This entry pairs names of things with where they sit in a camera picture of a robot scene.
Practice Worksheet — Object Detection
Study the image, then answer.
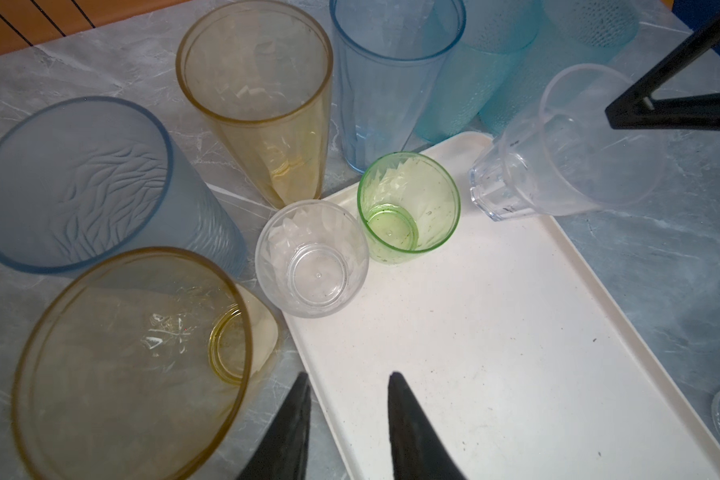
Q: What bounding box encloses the small green faceted glass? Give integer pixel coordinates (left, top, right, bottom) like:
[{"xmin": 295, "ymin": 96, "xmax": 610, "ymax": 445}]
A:
[{"xmin": 357, "ymin": 151, "xmax": 461, "ymax": 264}]

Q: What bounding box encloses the amber tall tumbler back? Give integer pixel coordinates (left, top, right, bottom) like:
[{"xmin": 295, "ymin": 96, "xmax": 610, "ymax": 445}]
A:
[{"xmin": 176, "ymin": 1, "xmax": 333, "ymax": 208}]

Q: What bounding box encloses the clear plastic cup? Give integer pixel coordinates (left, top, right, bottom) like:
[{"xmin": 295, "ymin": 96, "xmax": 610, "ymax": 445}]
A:
[{"xmin": 469, "ymin": 63, "xmax": 668, "ymax": 221}]

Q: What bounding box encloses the light blue clear tumbler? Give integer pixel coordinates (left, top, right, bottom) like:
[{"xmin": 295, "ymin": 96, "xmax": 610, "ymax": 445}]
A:
[{"xmin": 329, "ymin": 1, "xmax": 466, "ymax": 172}]

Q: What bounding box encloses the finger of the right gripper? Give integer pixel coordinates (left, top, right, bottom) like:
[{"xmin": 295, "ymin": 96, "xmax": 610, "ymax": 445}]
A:
[
  {"xmin": 626, "ymin": 2, "xmax": 720, "ymax": 102},
  {"xmin": 605, "ymin": 93, "xmax": 720, "ymax": 131}
]

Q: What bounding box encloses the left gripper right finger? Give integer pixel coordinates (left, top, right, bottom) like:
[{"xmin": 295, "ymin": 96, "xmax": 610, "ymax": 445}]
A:
[{"xmin": 387, "ymin": 372, "xmax": 465, "ymax": 479}]

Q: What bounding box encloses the teal textured tumbler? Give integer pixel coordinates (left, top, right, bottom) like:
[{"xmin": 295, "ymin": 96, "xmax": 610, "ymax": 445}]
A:
[
  {"xmin": 414, "ymin": 1, "xmax": 541, "ymax": 143},
  {"xmin": 479, "ymin": 0, "xmax": 639, "ymax": 136}
]

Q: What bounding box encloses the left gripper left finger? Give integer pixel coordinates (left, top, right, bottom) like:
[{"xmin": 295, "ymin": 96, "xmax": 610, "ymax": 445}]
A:
[{"xmin": 238, "ymin": 372, "xmax": 311, "ymax": 480}]

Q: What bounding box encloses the small clear faceted glass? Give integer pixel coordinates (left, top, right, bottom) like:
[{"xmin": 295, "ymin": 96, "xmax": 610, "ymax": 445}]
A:
[{"xmin": 254, "ymin": 200, "xmax": 370, "ymax": 318}]

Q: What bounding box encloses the yellow tumbler near tray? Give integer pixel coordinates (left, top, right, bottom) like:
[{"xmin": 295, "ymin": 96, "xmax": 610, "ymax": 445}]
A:
[{"xmin": 12, "ymin": 247, "xmax": 282, "ymax": 479}]

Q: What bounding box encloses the teal textured tumbler right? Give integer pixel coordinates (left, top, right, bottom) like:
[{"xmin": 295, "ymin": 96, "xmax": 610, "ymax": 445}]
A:
[{"xmin": 479, "ymin": 0, "xmax": 639, "ymax": 136}]

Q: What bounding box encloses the teal textured tumbler left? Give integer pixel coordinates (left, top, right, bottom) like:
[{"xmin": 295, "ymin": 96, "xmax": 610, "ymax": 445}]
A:
[{"xmin": 414, "ymin": 1, "xmax": 541, "ymax": 143}]

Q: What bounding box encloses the grey-blue frosted tumbler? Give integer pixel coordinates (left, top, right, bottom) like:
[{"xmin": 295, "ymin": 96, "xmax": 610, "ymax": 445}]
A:
[{"xmin": 0, "ymin": 96, "xmax": 246, "ymax": 277}]

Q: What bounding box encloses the white rectangular tray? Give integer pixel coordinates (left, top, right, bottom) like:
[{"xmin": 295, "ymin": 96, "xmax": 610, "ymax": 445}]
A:
[{"xmin": 206, "ymin": 131, "xmax": 720, "ymax": 480}]

